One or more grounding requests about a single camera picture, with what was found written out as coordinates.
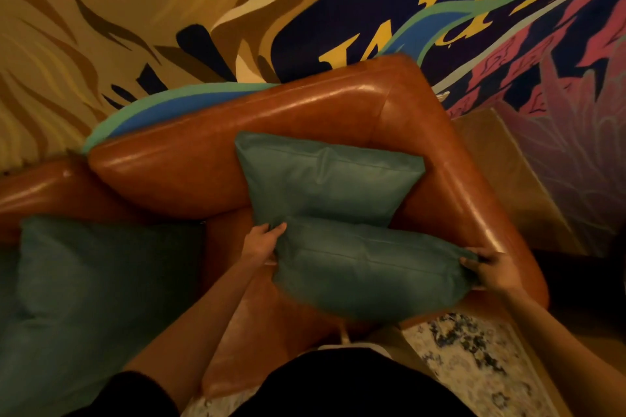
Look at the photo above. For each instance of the person's right hand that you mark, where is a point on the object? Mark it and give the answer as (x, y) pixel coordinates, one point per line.
(496, 271)

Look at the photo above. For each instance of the person's left hand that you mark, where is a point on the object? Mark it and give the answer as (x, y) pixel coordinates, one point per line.
(257, 244)

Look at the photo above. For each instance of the person's right thumb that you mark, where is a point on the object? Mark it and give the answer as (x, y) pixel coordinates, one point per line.
(470, 265)

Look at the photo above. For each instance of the person's left thumb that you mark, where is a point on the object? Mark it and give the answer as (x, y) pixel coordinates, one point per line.
(277, 232)

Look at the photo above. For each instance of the teal leather cushion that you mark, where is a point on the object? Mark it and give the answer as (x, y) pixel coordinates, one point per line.
(327, 177)
(371, 270)

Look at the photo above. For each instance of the person's left forearm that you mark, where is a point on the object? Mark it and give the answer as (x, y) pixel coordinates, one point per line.
(195, 328)

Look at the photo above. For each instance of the person's right forearm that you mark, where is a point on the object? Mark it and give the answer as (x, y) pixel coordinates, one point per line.
(570, 353)

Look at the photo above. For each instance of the patterned floral rug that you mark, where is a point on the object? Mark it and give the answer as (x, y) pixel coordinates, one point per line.
(479, 363)

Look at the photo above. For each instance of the brown leather sofa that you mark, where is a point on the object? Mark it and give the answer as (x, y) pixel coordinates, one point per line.
(313, 123)

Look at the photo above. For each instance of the person's black shirt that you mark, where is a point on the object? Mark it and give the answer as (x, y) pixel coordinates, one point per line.
(342, 387)

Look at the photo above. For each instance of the large teal fabric cushion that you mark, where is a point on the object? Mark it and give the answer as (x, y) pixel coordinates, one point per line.
(93, 304)

